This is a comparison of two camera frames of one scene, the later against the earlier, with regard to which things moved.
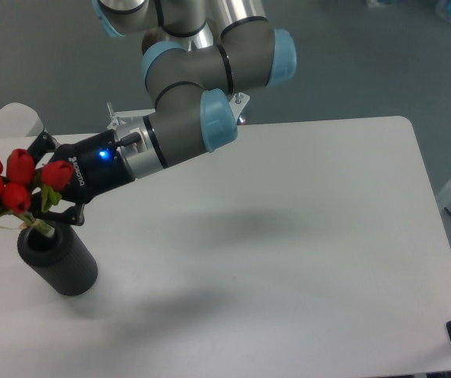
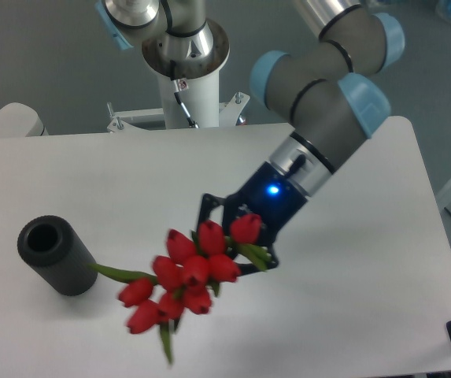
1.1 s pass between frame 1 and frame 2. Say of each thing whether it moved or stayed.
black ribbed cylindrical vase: stayed
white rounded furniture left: stayed
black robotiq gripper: moved
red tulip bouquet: moved
